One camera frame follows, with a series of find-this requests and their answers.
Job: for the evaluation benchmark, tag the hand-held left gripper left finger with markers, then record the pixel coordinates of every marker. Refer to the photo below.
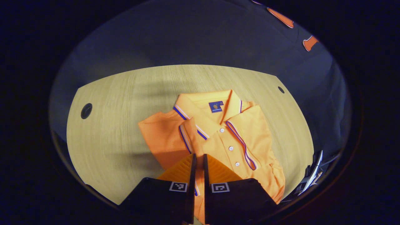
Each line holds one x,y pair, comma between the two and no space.
162,200

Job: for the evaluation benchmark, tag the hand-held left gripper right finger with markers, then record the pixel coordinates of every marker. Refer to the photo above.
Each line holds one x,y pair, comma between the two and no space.
234,200

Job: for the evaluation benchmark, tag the orange T-shirt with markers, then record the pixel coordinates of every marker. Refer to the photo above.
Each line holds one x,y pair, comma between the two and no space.
243,125

